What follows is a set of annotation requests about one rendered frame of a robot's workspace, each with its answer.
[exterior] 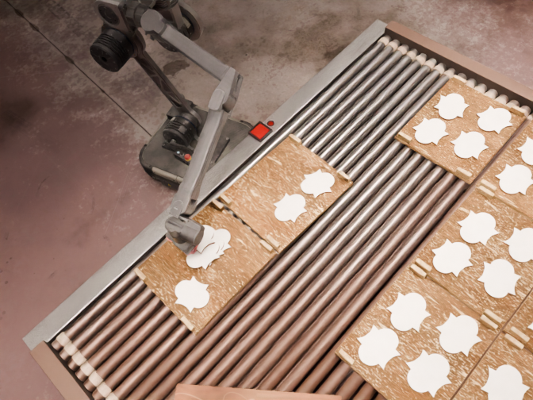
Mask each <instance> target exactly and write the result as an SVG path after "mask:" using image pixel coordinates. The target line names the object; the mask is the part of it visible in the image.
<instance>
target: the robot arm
mask: <svg viewBox="0 0 533 400"><path fill-rule="evenodd" d="M118 9H119V11H120V13H121V16H122V18H123V20H124V22H125V25H126V27H127V30H128V31H129V32H130V33H134V32H135V31H136V30H137V29H138V27H141V28H143V29H144V31H145V35H146V36H147V35H148V34H150V39H152V40H154V39H156V40H158V41H159V42H162V43H164V42H166V43H167V44H169V45H170V46H171V47H172V48H174V49H176V50H177V51H178V52H180V53H181V54H183V55H184V56H185V57H186V58H188V59H189V60H191V61H192V62H194V63H195V64H197V65H198V66H199V67H200V68H202V69H203V70H205V71H206V72H208V73H209V74H210V75H211V76H213V77H214V78H215V79H217V80H219V81H220V83H219V84H218V86H217V88H216V89H215V91H214V92H213V94H212V96H211V99H210V100H209V104H208V107H209V111H208V116H207V118H206V121H205V124H204V127H203V130H202V131H201V135H200V137H199V140H198V142H197V146H196V148H195V150H194V154H193V156H192V158H191V161H190V164H189V167H188V168H187V171H186V174H185V176H184V179H183V181H182V182H181V184H180V185H179V188H178V191H177V193H175V194H174V197H173V200H172V203H171V211H170V213H169V214H170V215H172V217H169V218H168V219H167V220H166V221H165V228H166V230H167V234H166V235H165V236H166V238H167V240H169V241H170V242H173V244H174V245H175V246H176V247H178V248H179V249H180V250H182V251H183V252H184V253H185V254H187V255H190V254H194V253H195V252H196V251H197V247H198V245H199V244H200V243H201V241H202V238H203V236H204V231H205V226H203V225H201V224H199V223H197V222H196V221H195V220H192V219H190V215H191V214H192V213H193V212H194V210H195V208H196V205H197V202H198V200H197V198H198V195H199V194H200V189H201V184H202V181H203V179H204V177H205V173H206V171H207V169H208V166H209V163H210V160H211V159H212V156H213V153H214V150H215V148H216V146H217V142H218V140H219V138H220V135H221V132H222V129H223V128H224V125H225V122H226V121H227V120H228V119H229V118H230V117H231V115H232V111H233V110H234V107H235V105H236V102H237V100H238V97H239V94H240V88H241V85H242V82H243V76H242V75H240V74H239V73H238V72H237V71H236V70H235V69H234V68H233V67H229V66H228V65H226V64H224V63H222V62H221V61H220V60H218V59H217V58H216V57H215V56H213V55H211V54H210V53H208V52H207V51H206V50H205V49H203V48H202V47H200V46H199V45H197V44H195V43H194V42H193V41H192V40H190V39H189V38H188V37H186V36H184V35H183V34H181V33H180V32H179V31H178V30H177V29H175V28H174V27H173V25H172V24H171V23H170V22H169V21H167V20H166V19H165V18H164V17H163V16H162V15H161V14H160V13H159V12H157V11H155V10H153V9H152V8H151V7H150V6H146V4H143V3H140V2H138V0H122V1H121V2H120V3H119V5H118ZM181 219H182V220H184V221H186V223H185V222H183V221H181Z"/></svg>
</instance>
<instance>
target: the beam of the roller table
mask: <svg viewBox="0 0 533 400"><path fill-rule="evenodd" d="M386 26H387V24H386V23H384V22H382V21H379V20H376V21H375V22H374V23H373V24H372V25H370V26H369V27H368V28H367V29H366V30H365V31H364V32H362V33H361V34H360V35H359V36H358V37H357V38H356V39H354V40H353V41H352V42H351V43H350V44H349V45H348V46H347V47H346V48H345V49H344V50H343V51H342V52H341V53H339V54H338V55H337V56H336V57H335V58H334V59H333V60H331V61H330V62H329V63H328V64H327V65H326V66H325V67H323V68H322V69H321V70H320V71H319V72H318V73H317V74H315V75H314V76H313V77H312V78H311V79H310V80H309V81H308V82H307V83H306V84H305V85H304V86H303V87H302V88H300V89H299V90H298V91H297V92H296V93H295V94H294V95H292V96H291V97H290V98H289V99H288V100H287V101H286V102H284V103H283V104H282V105H281V106H280V107H279V108H278V109H277V110H275V111H274V112H273V113H272V114H271V115H270V116H269V117H268V118H267V119H266V120H265V121H264V122H263V124H265V125H267V122H268V121H273V122H274V125H273V126H268V125H267V126H268V127H270V128H271V129H272V130H273V132H272V133H271V134H270V135H269V136H268V137H267V138H266V139H264V140H263V141H262V142H261V143H260V142H259V141H257V140H256V139H255V138H254V137H252V136H250V135H248V136H247V137H245V138H244V139H243V140H242V141H241V142H240V143H239V144H238V145H237V146H235V147H234V149H233V150H231V151H230V152H229V153H228V154H227V155H226V156H225V157H224V158H223V159H221V160H220V161H219V162H218V163H217V164H216V165H215V166H213V167H212V168H211V169H210V170H209V171H208V172H207V173H205V177H204V179H203V181H202V184H201V189H200V194H199V195H198V198H197V200H198V202H197V205H196V208H195V210H196V209H197V208H198V207H199V206H201V205H202V204H203V203H204V202H205V201H206V200H207V199H208V198H209V197H210V196H212V195H213V194H214V193H215V192H216V191H217V190H218V189H219V188H220V187H222V186H223V185H224V184H225V183H226V182H227V181H228V180H229V179H230V178H231V177H233V176H234V174H235V173H237V171H238V170H239V169H240V168H242V167H243V166H244V165H245V164H246V163H247V162H248V161H249V160H250V159H252V158H253V157H254V156H255V155H256V154H257V153H258V152H259V151H260V150H261V149H263V148H264V147H265V146H266V145H267V144H268V143H269V142H270V141H271V140H273V139H274V138H275V137H276V136H277V135H278V134H279V133H280V132H281V131H282V130H283V129H284V128H285V127H286V126H287V125H288V124H289V123H290V122H291V121H293V120H294V119H295V118H296V117H297V116H298V115H299V114H300V113H301V112H303V111H304V110H305V109H306V108H307V107H308V106H309V105H310V104H311V103H312V102H314V101H315V100H316V99H317V98H318V97H319V96H320V95H321V94H322V93H324V92H325V91H326V90H327V89H328V88H329V87H330V86H331V85H332V84H333V83H334V82H335V81H336V80H337V79H338V78H339V77H340V76H341V75H342V74H344V73H345V72H346V71H347V70H348V69H349V68H350V67H351V66H352V65H353V64H355V63H356V62H357V61H358V60H359V59H360V58H361V57H362V56H363V55H365V54H366V53H367V52H368V51H369V50H370V49H371V48H372V47H373V46H375V45H376V43H377V42H378V41H379V40H380V39H381V38H382V37H383V36H384V34H385V27H386ZM195 210H194V211H195ZM170 211H171V205H170V206H169V207H168V208H166V209H165V210H164V211H163V212H162V213H161V214H160V215H159V216H158V217H157V218H156V219H155V220H154V221H153V222H151V223H150V224H149V225H148V226H147V227H146V228H145V229H143V230H142V231H141V232H140V233H139V234H138V235H137V236H136V237H134V238H133V239H132V240H131V241H130V242H129V243H128V244H126V245H125V246H124V247H123V248H122V249H121V250H120V251H119V252H118V253H117V254H116V255H115V256H114V257H113V258H111V259H110V260H109V261H108V262H107V263H106V264H104V265H103V266H102V267H101V268H100V269H99V270H98V271H96V272H95V273H94V274H93V275H92V276H91V277H90V278H89V279H88V280H87V281H85V283H84V284H83V285H81V286H80V287H79V288H78V289H77V290H76V291H75V292H74V293H72V294H71V295H70V296H69V297H68V298H67V299H66V300H64V301H63V302H62V303H61V304H60V305H59V306H58V307H56V308H55V309H54V310H53V311H52V312H51V313H50V314H49V315H48V316H47V317H46V318H45V319H44V320H43V321H41V322H40V323H39V324H38V325H37V326H36V327H35V328H33V329H32V330H31V331H30V332H29V333H28V334H27V335H25V336H24V337H23V338H22V340H23V341H24V342H25V343H26V344H27V346H28V347H29V349H30V350H31V351H32V350H33V349H34V348H35V347H36V346H37V345H38V344H39V343H40V342H41V341H42V340H44V341H46V342H48V343H49V344H52V342H53V341H54V340H55V339H56V338H57V337H58V335H60V334H61V333H62V332H64V331H65V330H66V329H67V328H69V327H70V326H71V325H72V324H73V323H74V322H75V321H76V320H77V319H78V318H80V317H81V316H82V315H83V314H84V313H85V312H86V311H87V310H88V309H89V308H90V307H91V306H92V305H93V304H94V303H95V302H96V301H97V300H99V299H100V298H101V297H102V296H103V295H104V294H105V293H106V292H107V291H108V290H110V289H111V288H112V287H113V286H114V285H115V284H116V283H117V282H118V281H120V280H121V279H122V278H123V277H124V276H125V275H126V274H127V273H128V272H129V271H131V270H132V269H133V268H134V267H135V266H136V265H137V264H138V263H139V262H140V261H141V260H142V259H143V258H144V257H145V256H146V255H147V254H148V253H149V252H151V251H152V250H153V249H154V248H155V247H156V246H157V245H158V244H159V243H161V242H162V241H163V240H164V239H165V238H166V236H165V235H166V234H167V230H166V228H165V221H166V220H167V219H168V218H169V217H172V215H170V214H169V213H170Z"/></svg>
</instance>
